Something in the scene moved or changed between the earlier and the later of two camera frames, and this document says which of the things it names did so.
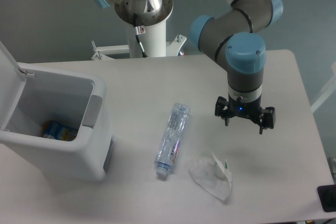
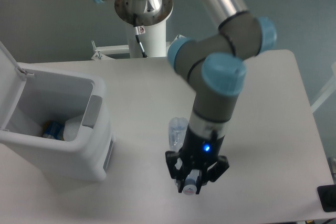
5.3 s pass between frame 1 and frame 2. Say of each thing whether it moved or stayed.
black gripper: moved
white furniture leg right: stayed
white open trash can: stayed
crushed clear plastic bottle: moved
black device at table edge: stayed
